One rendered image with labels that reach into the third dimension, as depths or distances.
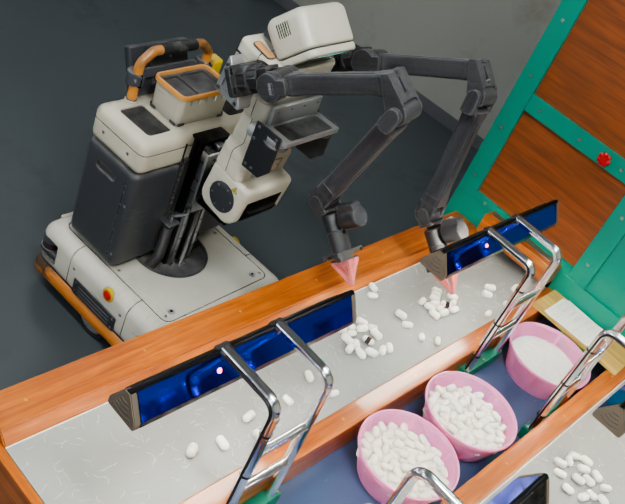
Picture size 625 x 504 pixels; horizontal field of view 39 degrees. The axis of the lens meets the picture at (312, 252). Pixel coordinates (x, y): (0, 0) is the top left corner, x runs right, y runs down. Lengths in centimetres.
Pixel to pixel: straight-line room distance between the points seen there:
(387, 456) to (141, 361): 63
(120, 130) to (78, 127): 142
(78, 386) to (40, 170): 196
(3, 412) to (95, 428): 19
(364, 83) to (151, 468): 102
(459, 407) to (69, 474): 105
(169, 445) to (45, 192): 195
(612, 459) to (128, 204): 163
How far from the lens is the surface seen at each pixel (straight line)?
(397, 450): 222
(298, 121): 262
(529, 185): 297
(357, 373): 233
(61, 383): 201
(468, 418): 240
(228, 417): 209
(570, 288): 298
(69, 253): 310
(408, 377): 236
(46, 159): 393
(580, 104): 285
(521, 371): 266
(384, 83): 210
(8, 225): 355
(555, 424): 253
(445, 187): 254
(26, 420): 194
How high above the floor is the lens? 229
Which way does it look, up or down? 36 degrees down
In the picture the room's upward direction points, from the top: 25 degrees clockwise
